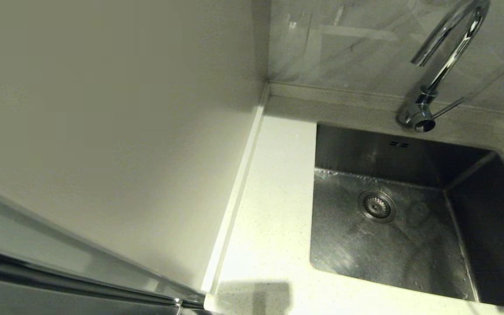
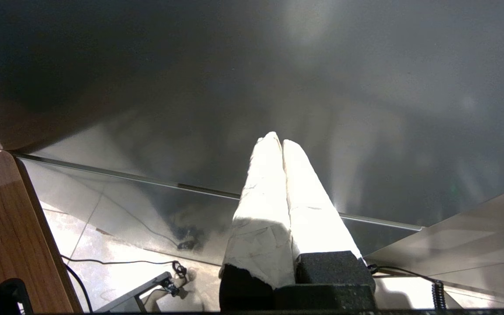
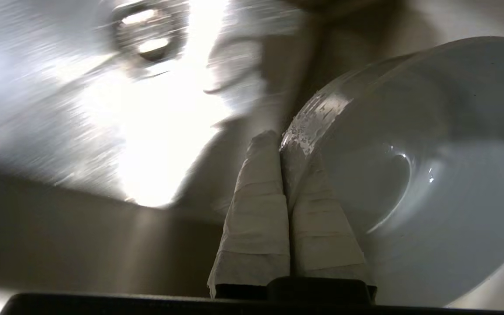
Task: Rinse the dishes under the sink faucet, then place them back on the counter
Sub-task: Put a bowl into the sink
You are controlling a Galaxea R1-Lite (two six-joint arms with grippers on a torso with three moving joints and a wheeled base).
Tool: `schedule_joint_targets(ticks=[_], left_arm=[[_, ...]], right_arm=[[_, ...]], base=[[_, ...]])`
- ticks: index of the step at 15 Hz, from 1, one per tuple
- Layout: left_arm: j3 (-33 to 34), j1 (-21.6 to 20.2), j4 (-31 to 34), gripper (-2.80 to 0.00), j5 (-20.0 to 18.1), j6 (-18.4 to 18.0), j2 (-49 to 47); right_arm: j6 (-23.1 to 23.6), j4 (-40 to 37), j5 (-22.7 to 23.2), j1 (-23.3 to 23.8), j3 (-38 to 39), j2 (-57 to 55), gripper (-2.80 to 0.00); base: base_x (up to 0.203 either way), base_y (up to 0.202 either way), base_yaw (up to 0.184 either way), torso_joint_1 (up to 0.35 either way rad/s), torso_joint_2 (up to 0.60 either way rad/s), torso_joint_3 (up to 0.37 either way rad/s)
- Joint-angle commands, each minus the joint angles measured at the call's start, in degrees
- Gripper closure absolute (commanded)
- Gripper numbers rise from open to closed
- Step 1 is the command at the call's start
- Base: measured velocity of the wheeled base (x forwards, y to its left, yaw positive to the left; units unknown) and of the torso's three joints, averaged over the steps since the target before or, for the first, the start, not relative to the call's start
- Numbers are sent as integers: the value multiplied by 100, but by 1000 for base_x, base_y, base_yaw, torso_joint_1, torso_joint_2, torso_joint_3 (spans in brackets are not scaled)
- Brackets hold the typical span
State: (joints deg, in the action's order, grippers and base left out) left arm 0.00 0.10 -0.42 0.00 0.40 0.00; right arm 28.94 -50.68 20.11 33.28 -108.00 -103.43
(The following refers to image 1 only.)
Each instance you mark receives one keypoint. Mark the white cabinet side panel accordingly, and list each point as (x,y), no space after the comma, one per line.
(103,109)

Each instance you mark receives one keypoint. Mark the stainless steel sink basin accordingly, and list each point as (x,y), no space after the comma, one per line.
(387,249)

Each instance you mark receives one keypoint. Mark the white countertop edge strip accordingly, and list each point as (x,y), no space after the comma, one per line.
(236,197)

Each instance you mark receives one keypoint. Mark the chrome gooseneck faucet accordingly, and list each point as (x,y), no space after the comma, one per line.
(418,116)

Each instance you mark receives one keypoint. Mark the round metal drain strainer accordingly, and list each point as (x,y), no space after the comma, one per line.
(376,206)

